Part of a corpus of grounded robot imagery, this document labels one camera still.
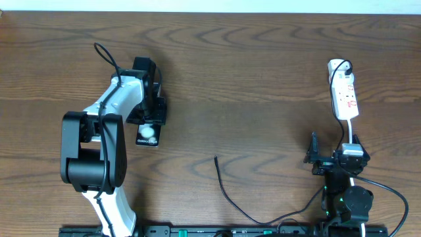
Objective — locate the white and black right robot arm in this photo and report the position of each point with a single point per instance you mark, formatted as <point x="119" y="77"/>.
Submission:
<point x="347" y="205"/>

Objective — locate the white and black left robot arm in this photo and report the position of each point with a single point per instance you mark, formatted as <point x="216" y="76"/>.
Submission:
<point x="93" y="147"/>

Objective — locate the white power strip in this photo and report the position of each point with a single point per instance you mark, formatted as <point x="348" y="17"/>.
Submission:
<point x="344" y="96"/>

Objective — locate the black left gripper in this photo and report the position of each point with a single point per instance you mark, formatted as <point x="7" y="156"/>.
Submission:
<point x="160" y="116"/>

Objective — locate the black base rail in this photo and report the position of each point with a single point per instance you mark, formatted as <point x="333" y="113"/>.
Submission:
<point x="189" y="231"/>

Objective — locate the white USB charger plug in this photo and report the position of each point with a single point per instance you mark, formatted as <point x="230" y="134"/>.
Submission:
<point x="345" y="73"/>

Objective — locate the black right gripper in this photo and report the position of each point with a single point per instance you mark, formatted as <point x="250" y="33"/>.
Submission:
<point x="312" y="157"/>

